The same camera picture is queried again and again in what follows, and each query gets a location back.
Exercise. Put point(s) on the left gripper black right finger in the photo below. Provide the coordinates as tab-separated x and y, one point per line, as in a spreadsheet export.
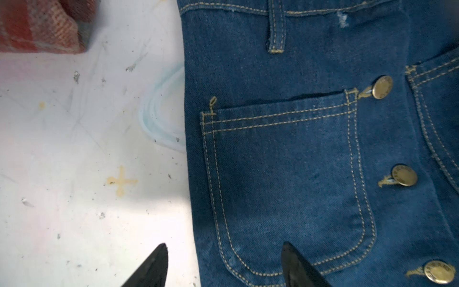
297	271

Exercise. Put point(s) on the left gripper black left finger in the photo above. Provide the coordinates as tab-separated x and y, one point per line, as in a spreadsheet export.
153	271

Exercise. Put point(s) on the dark blue denim skirt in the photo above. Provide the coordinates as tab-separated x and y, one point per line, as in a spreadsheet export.
331	125

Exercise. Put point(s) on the red plaid skirt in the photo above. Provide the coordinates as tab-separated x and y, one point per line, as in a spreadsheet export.
47	26

